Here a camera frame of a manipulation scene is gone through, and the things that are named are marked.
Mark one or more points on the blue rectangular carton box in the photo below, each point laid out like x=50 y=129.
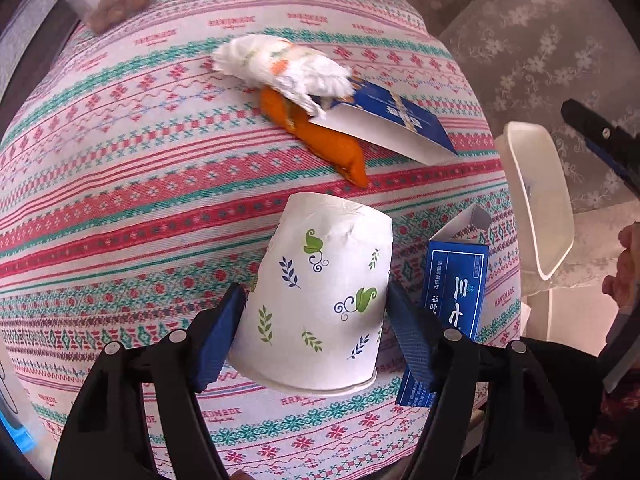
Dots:
x=454 y=279

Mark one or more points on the blue and white envelope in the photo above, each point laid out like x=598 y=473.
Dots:
x=381 y=117

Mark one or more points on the white trash bin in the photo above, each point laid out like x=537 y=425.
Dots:
x=540 y=200

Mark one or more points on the crumpled white tissue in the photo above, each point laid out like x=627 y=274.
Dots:
x=296 y=72

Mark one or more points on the white floral paper cup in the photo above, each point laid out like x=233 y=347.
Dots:
x=312 y=323

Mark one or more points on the orange peel strip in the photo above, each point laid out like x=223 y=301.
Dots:
x=341 y=151

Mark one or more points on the person's right hand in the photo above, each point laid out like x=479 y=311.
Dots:
x=621 y=286

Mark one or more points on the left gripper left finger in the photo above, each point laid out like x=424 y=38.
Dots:
x=105 y=435

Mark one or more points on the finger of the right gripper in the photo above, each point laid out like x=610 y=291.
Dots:
x=613 y=145

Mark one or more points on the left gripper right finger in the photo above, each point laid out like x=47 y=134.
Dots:
x=524 y=433

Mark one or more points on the patterned handmade tablecloth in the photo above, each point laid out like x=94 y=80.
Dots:
x=137 y=185

